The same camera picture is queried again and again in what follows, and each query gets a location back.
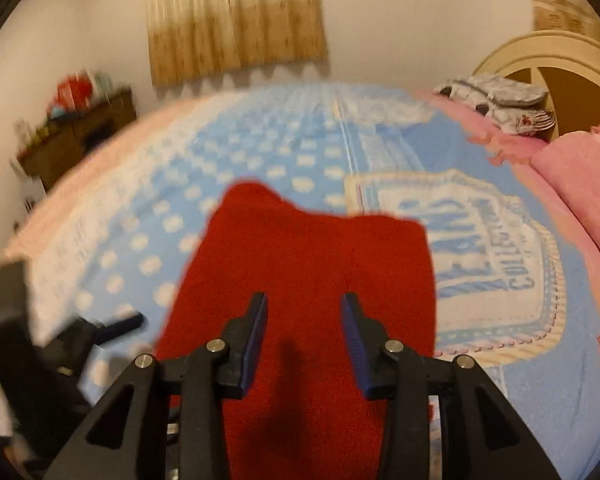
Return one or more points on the red plastic bag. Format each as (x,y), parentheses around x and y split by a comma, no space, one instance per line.
(77,91)

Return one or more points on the white cardboard box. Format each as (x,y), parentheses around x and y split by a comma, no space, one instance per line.
(30,195)

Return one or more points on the tan wall hanging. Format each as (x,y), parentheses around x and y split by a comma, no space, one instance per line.
(565,15)

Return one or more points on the pink pillow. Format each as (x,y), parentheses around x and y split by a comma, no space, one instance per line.
(585,175)

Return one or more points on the pink and blue printed blanket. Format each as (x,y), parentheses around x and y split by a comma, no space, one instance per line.
(280,160)

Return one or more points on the cream bed headboard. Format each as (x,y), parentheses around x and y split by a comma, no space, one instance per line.
(520,52)

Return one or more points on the grey folded clothes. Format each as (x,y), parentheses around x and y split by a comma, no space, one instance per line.
(500,95)

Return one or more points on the red knitted cloth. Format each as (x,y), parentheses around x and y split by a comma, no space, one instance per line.
(305,260)

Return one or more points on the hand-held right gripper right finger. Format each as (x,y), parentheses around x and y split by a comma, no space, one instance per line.
(356,345)

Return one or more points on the brown wooden desk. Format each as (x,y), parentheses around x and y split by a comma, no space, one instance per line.
(80,135)

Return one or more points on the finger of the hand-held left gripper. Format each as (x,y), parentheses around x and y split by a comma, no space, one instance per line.
(120,327)

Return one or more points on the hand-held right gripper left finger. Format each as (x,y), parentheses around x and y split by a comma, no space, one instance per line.
(252,345)

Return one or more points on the tan patterned curtain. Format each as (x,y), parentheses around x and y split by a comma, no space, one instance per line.
(230,15)

